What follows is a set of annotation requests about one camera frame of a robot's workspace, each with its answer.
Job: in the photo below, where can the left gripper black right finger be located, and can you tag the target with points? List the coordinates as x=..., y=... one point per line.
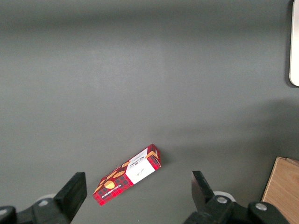
x=203, y=198

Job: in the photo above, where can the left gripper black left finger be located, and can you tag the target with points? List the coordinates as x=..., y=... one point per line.
x=70, y=198

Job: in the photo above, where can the wooden drawer cabinet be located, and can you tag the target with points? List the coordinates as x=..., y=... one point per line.
x=283, y=186

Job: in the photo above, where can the red tartan cookie box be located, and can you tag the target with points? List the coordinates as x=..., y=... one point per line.
x=121, y=179

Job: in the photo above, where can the beige plastic tray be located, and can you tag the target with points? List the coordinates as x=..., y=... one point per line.
x=294, y=46

